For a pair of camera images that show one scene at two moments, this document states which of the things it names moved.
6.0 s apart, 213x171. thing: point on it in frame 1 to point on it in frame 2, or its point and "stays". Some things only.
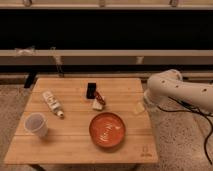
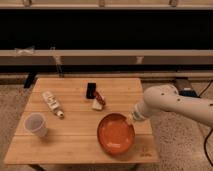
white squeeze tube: x=53 y=103 stays
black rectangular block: x=91 y=89 stays
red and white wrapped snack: x=98 y=102 stays
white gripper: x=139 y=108 to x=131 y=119
